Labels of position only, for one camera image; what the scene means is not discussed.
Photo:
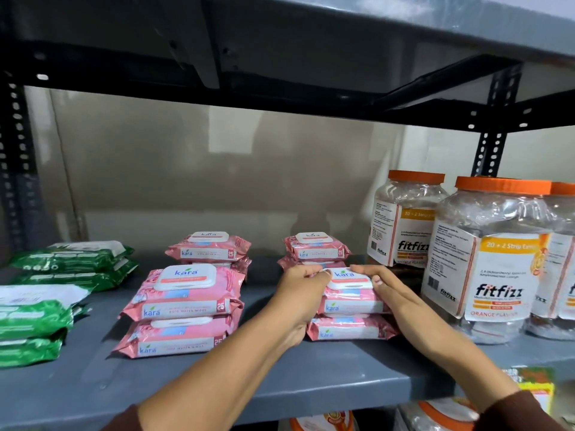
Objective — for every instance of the clear jar orange lid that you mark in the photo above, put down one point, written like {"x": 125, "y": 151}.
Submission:
{"x": 431, "y": 417}
{"x": 406, "y": 219}
{"x": 564, "y": 264}
{"x": 489, "y": 255}

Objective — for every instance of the green wipes packet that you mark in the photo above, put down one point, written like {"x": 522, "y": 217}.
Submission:
{"x": 27, "y": 350}
{"x": 31, "y": 316}
{"x": 90, "y": 277}
{"x": 67, "y": 255}

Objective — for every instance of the grey metal shelf rack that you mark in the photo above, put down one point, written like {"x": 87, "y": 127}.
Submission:
{"x": 224, "y": 381}

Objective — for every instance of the brown long-sleeved top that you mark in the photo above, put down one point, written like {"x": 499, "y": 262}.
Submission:
{"x": 525, "y": 412}

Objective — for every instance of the pink wet wipe pack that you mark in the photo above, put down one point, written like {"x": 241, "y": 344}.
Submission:
{"x": 350, "y": 289}

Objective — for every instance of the person's right thumb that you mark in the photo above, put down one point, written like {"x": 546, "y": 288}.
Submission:
{"x": 382, "y": 290}

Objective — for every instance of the person's left forearm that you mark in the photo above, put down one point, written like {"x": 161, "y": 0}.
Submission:
{"x": 215, "y": 377}

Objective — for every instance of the person's right forearm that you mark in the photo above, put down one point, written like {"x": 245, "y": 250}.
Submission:
{"x": 458, "y": 359}

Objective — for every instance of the stacks of pink wipes packets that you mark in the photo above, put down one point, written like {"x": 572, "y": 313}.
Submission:
{"x": 179, "y": 305}

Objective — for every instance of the person's left hand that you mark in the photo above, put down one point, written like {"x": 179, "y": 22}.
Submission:
{"x": 296, "y": 300}

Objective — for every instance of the yellow green carton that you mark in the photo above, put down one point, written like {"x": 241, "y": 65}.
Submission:
{"x": 537, "y": 388}

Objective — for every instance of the orange labelled container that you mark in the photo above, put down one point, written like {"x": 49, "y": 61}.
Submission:
{"x": 323, "y": 421}

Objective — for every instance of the person's left fingers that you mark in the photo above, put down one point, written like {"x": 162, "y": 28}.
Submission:
{"x": 320, "y": 272}

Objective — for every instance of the person's right hand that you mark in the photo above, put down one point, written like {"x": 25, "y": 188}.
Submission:
{"x": 404, "y": 300}

